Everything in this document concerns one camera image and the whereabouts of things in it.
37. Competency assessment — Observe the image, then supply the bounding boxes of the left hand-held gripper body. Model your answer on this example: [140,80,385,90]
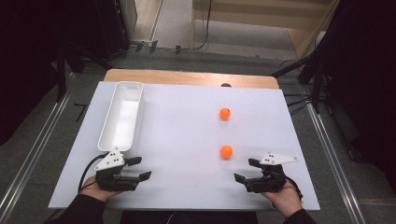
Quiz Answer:
[93,147,140,192]

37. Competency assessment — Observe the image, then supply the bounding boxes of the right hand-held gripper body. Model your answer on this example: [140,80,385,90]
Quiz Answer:
[245,151,299,194]

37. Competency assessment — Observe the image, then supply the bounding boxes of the orange ball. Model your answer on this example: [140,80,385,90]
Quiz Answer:
[219,145,234,160]
[219,107,232,121]

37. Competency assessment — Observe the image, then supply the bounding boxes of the white plastic bin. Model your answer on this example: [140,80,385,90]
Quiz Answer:
[97,80,147,158]

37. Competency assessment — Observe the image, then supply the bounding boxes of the person's left hand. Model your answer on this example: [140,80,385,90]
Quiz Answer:
[78,175,123,203]

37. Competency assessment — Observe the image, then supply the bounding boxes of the person's right hand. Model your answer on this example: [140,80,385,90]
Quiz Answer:
[260,179,304,218]

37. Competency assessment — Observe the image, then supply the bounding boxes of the white board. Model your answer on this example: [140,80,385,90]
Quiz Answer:
[48,81,321,212]

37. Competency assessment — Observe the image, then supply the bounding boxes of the person's lap dark clothing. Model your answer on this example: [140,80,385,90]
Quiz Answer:
[120,210,260,224]

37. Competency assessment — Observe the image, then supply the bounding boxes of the wooden table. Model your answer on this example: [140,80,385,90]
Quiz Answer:
[103,68,280,91]

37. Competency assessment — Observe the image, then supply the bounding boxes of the black stand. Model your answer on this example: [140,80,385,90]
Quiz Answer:
[53,38,114,103]
[270,50,332,116]

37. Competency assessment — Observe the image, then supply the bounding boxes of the black cabinet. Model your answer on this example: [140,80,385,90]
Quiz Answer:
[92,0,133,62]

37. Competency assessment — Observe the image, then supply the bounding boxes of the light wooden shelf unit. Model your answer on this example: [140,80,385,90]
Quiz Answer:
[190,0,341,61]

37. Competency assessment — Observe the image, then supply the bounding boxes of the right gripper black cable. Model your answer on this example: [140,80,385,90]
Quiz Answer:
[284,175,304,201]

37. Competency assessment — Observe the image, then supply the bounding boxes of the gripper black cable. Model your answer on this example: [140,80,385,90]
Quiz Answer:
[284,175,304,201]
[77,153,108,194]

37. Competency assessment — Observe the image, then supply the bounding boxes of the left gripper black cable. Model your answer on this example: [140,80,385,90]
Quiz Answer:
[77,153,108,194]

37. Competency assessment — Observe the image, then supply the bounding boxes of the metal floor rail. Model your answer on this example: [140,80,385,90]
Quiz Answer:
[0,72,77,224]
[305,102,369,224]

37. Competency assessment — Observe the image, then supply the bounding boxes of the black floor cables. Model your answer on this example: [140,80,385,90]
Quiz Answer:
[278,58,313,117]

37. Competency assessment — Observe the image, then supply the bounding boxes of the hanging black cable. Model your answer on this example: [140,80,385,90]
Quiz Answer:
[190,0,214,52]

